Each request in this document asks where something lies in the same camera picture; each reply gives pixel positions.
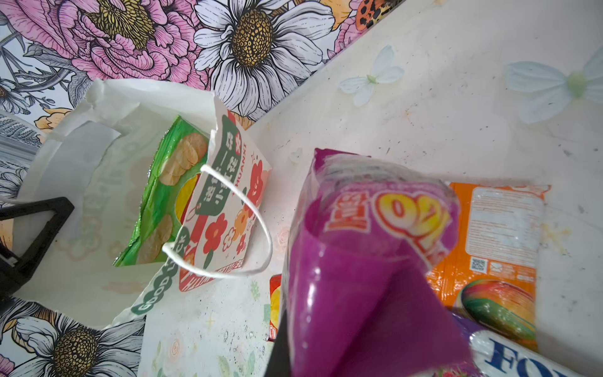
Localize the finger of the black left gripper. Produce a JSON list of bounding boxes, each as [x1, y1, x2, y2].
[[1, 197, 74, 297]]

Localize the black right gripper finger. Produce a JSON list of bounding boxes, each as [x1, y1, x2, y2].
[[264, 320, 291, 377]]

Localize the purple snack packet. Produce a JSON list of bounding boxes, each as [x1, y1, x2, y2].
[[282, 149, 471, 376]]

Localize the white floral paper bag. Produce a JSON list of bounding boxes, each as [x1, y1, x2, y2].
[[17, 79, 272, 328]]

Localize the green Lays chips bag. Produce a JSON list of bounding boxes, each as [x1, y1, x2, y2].
[[114, 117, 209, 267]]

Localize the purple Fox's candy bag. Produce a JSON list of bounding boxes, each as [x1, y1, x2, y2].
[[422, 314, 578, 377]]

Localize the small red snack packet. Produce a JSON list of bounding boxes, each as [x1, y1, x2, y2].
[[268, 274, 282, 342]]

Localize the orange mango snack packet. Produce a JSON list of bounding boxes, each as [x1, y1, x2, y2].
[[427, 183, 551, 351]]

